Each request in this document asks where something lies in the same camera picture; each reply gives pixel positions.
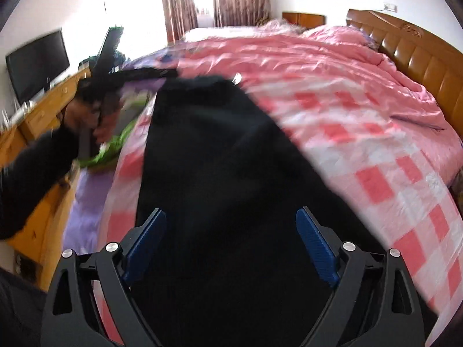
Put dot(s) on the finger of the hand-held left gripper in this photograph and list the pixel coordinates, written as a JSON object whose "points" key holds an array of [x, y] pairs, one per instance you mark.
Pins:
{"points": [[152, 73]]}

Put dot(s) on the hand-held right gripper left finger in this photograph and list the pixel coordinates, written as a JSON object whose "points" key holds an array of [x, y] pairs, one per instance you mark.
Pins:
{"points": [[144, 240]]}

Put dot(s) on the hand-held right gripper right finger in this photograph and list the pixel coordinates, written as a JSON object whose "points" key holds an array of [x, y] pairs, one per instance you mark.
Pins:
{"points": [[316, 249]]}

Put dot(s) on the black pants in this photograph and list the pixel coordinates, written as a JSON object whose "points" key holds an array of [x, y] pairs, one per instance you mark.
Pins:
{"points": [[217, 151]]}

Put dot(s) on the person's left forearm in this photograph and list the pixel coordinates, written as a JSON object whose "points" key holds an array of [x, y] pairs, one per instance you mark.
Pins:
{"points": [[32, 173]]}

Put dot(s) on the person's left hand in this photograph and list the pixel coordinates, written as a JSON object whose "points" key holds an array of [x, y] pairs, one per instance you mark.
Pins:
{"points": [[74, 115]]}

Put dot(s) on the purple bed sheet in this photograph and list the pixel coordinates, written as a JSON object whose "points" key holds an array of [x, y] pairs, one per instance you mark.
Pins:
{"points": [[83, 217]]}

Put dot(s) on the black flat television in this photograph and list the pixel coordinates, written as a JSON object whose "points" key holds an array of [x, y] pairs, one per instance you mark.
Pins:
{"points": [[36, 65]]}

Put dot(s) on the pink white checked bed sheet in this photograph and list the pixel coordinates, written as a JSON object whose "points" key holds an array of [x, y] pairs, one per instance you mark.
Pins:
{"points": [[379, 188]]}

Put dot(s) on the wooden television cabinet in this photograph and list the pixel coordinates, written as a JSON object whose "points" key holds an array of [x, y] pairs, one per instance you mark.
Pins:
{"points": [[39, 101]]}

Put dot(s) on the green cloth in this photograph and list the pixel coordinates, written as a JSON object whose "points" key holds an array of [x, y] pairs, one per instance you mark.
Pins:
{"points": [[108, 151]]}

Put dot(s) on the person's black clothing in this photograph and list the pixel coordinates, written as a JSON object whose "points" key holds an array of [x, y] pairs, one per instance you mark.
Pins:
{"points": [[18, 314]]}

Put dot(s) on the wooden nightstand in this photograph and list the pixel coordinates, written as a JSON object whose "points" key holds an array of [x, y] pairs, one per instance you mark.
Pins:
{"points": [[304, 20]]}

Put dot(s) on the pink quilt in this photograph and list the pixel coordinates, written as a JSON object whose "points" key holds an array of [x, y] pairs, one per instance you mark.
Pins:
{"points": [[325, 54]]}

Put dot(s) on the wooden padded headboard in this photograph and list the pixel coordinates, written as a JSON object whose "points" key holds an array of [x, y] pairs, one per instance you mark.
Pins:
{"points": [[408, 47]]}

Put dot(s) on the white wall socket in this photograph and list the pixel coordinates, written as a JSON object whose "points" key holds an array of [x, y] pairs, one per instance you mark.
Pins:
{"points": [[390, 7]]}

